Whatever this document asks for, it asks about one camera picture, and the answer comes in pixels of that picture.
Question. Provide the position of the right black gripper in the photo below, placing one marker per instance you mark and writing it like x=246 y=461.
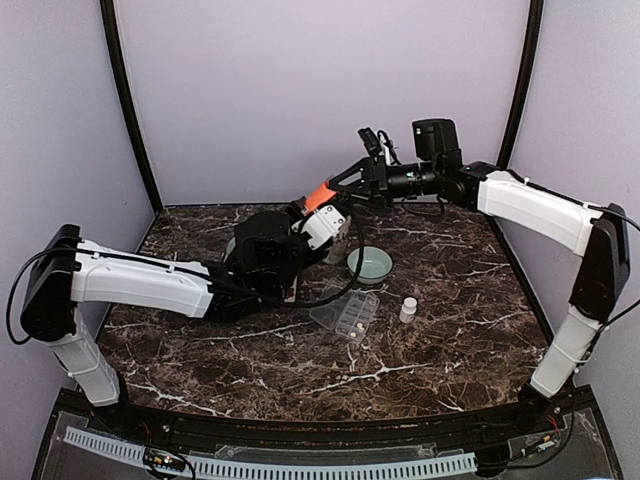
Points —
x=378 y=193

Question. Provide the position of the orange bottle grey cap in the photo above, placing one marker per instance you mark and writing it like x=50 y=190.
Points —
x=318 y=197

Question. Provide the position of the clear plastic pill organizer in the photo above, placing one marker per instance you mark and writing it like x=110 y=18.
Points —
x=342 y=315

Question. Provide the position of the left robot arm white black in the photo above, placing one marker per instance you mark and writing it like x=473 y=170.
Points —
x=269 y=250

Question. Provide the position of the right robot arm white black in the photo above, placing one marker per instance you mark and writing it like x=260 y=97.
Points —
x=598 y=235

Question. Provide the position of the cream ceramic mug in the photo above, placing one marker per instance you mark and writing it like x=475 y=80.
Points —
x=338 y=249

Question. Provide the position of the celadon bowl on table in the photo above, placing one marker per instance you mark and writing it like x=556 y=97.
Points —
x=376 y=266

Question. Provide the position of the small white pill bottle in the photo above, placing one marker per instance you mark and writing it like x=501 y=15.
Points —
x=408 y=310

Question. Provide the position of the small circuit board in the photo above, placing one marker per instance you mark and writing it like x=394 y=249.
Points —
x=160 y=459

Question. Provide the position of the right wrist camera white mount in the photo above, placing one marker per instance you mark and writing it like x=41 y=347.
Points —
x=379 y=144

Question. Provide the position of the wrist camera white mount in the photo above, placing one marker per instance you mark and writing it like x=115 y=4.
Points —
x=379 y=144
x=321 y=226

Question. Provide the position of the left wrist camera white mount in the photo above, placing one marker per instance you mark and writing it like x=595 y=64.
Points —
x=321 y=226

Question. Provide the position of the right black frame post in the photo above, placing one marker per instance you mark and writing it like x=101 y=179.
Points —
x=524 y=75

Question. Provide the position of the black frame post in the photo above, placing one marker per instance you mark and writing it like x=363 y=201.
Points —
x=126 y=101
x=524 y=75

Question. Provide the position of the black front table rail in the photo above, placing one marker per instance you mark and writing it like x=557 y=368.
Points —
x=182 y=430

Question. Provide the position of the left black frame post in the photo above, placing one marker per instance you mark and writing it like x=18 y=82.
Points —
x=126 y=101

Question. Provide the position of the white slotted cable duct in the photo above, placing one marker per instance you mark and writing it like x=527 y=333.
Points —
x=201 y=466

